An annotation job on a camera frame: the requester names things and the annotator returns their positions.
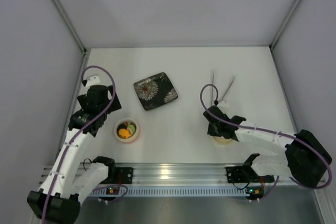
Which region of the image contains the cream round lid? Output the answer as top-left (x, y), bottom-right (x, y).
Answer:
top-left (213, 136), bottom-right (233, 145)

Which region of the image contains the white round bowl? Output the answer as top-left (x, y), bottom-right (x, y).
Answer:
top-left (112, 118), bottom-right (141, 143)

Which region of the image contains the green macaron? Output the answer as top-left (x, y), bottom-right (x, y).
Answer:
top-left (127, 125), bottom-right (136, 134)

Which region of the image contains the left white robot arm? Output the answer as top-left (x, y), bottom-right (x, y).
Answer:
top-left (27, 84), bottom-right (117, 223)

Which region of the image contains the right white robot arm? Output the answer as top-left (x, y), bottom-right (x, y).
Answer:
top-left (203, 105), bottom-right (332, 188)

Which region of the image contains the black floral square plate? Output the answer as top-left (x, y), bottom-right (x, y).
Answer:
top-left (133, 72), bottom-right (179, 111)

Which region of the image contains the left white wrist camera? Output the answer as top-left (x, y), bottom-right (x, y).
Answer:
top-left (81, 74), bottom-right (100, 89)

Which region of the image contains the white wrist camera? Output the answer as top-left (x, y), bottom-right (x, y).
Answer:
top-left (214, 100), bottom-right (229, 107)
top-left (81, 74), bottom-right (100, 89)

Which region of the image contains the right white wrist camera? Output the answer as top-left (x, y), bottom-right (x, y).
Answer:
top-left (214, 100), bottom-right (229, 107)

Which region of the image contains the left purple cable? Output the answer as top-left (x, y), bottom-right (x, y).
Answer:
top-left (40, 66), bottom-right (118, 224)

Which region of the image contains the purple cable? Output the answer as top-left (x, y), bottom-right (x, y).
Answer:
top-left (200, 84), bottom-right (332, 189)
top-left (40, 66), bottom-right (118, 224)

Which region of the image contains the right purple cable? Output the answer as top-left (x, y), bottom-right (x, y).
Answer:
top-left (200, 84), bottom-right (332, 189)

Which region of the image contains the grey slotted cable duct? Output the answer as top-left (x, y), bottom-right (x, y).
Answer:
top-left (89, 186), bottom-right (248, 198)

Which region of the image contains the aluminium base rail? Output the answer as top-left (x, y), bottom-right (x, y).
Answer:
top-left (43, 163), bottom-right (326, 186)

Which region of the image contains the left aluminium frame post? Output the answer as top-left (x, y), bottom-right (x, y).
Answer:
top-left (35, 0), bottom-right (89, 53)

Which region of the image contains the aluminium frame post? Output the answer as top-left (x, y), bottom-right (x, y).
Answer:
top-left (269, 0), bottom-right (318, 49)
top-left (35, 0), bottom-right (89, 53)

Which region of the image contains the right aluminium frame post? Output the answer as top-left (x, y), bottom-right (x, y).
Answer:
top-left (269, 0), bottom-right (318, 49)

